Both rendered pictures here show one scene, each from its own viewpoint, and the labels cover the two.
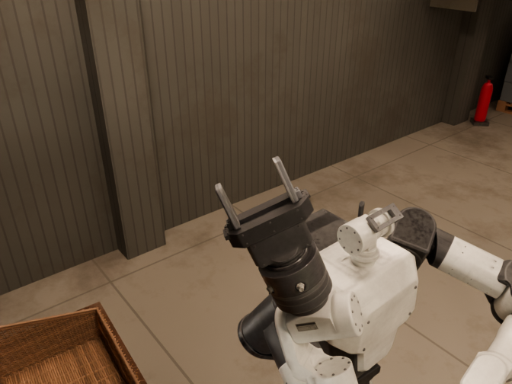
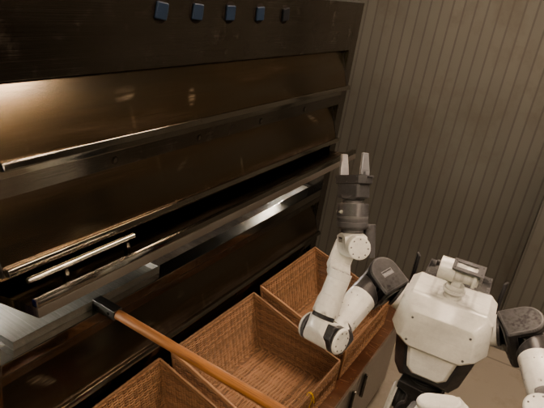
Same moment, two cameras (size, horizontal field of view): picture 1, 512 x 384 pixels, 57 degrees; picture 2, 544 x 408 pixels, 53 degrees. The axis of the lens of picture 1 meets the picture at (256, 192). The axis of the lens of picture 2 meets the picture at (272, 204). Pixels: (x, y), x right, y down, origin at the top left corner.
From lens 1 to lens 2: 1.25 m
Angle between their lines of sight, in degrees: 56
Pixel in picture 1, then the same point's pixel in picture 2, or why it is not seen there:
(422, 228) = (524, 322)
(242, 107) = not seen: outside the picture
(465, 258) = (531, 362)
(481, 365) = (447, 397)
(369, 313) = (414, 311)
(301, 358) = (335, 259)
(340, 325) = (346, 244)
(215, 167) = not seen: outside the picture
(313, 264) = (351, 206)
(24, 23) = (522, 112)
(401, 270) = (466, 317)
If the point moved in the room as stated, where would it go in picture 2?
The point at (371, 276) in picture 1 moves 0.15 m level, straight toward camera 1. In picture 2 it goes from (439, 299) to (390, 296)
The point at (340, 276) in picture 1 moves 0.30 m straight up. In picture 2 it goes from (426, 287) to (454, 194)
